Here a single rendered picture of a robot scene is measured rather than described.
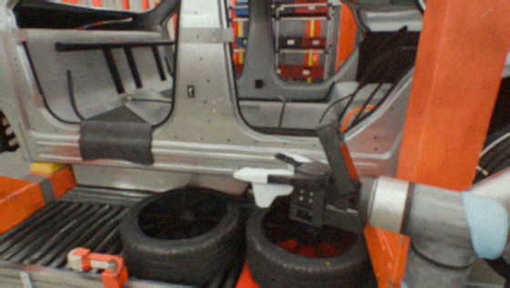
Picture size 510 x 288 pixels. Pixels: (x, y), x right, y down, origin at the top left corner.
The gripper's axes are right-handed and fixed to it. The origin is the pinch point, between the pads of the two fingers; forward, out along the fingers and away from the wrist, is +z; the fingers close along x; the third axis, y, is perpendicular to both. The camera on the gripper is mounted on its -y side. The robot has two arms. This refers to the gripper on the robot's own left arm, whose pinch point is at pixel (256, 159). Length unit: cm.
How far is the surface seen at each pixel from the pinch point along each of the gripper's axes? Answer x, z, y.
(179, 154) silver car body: 69, 83, 29
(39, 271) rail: 16, 122, 83
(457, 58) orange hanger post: 47, -30, -22
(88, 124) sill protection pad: 52, 134, 18
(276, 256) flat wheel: 67, 22, 65
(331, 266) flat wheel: 73, -1, 64
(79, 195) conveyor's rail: 76, 191, 82
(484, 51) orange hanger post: 49, -35, -24
